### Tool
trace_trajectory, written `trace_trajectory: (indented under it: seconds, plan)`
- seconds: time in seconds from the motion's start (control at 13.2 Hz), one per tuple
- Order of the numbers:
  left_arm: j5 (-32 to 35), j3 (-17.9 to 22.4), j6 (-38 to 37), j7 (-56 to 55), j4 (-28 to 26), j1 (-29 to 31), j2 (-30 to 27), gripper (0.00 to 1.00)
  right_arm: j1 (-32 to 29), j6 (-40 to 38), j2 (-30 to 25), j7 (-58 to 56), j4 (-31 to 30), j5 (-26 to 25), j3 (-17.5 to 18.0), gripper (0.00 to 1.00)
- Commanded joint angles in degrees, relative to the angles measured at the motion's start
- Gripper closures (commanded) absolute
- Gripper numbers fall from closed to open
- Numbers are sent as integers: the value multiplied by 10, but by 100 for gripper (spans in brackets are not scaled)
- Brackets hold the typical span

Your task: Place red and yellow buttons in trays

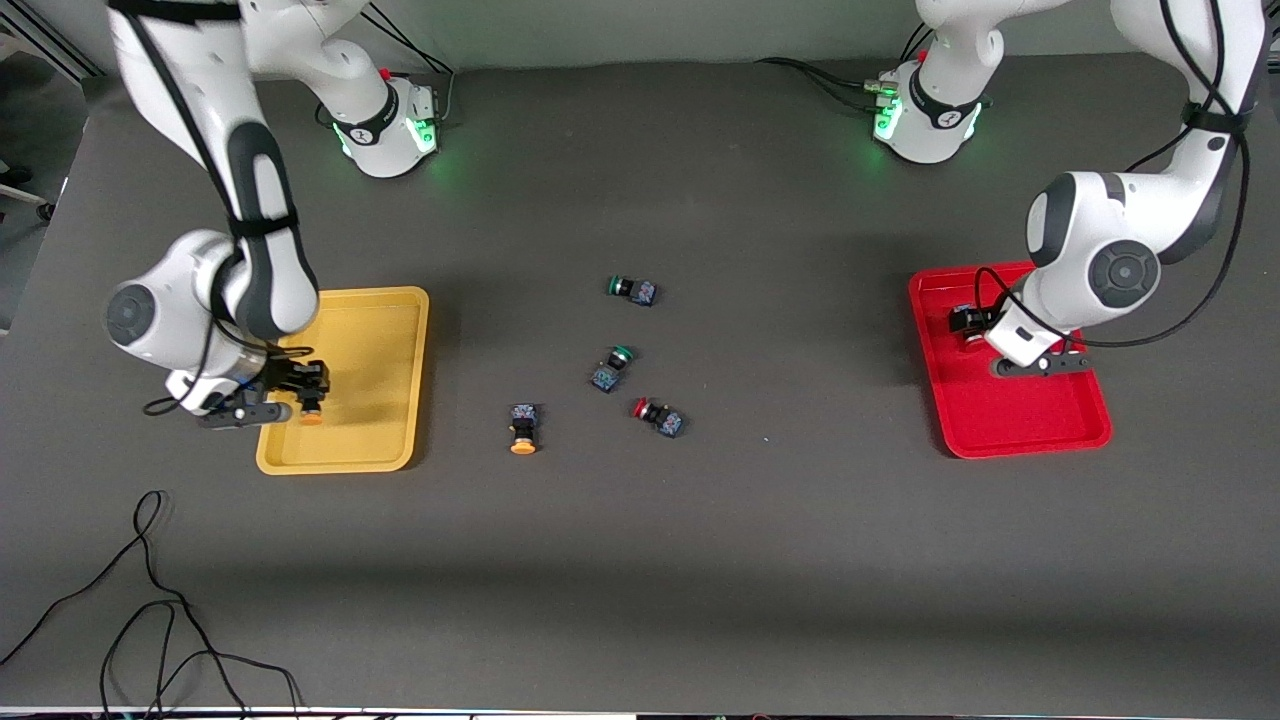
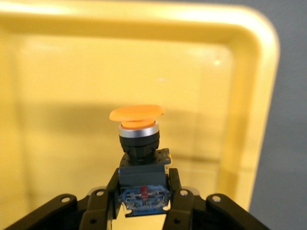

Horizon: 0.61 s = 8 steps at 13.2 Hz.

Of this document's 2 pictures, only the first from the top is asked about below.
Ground thin black loose cable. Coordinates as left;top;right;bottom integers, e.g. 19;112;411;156
0;490;301;720

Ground black right arm base cables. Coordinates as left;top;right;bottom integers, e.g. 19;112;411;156
360;5;457;129

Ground office chair base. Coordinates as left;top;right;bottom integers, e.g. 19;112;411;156
0;162;57;225

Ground aluminium frame rail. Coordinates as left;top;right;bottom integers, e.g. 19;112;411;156
0;0;105;83

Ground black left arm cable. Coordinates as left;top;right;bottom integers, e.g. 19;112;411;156
975;0;1253;350

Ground yellow plastic tray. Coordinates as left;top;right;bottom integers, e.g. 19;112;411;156
256;286;431;475

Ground red mushroom push button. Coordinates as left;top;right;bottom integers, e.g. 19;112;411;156
632;397;686;439
949;304;991;352

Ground red plastic tray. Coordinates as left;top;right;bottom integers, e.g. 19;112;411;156
908;260;1114;460

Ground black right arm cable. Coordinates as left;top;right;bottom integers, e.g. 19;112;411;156
108;0;301;417

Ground black arm base cables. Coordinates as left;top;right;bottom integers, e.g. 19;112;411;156
360;5;457;129
755;22;936;113

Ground black left arm base cables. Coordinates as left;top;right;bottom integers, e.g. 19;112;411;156
755;22;936;113

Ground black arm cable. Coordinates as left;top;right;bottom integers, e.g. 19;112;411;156
975;0;1253;350
108;0;301;417

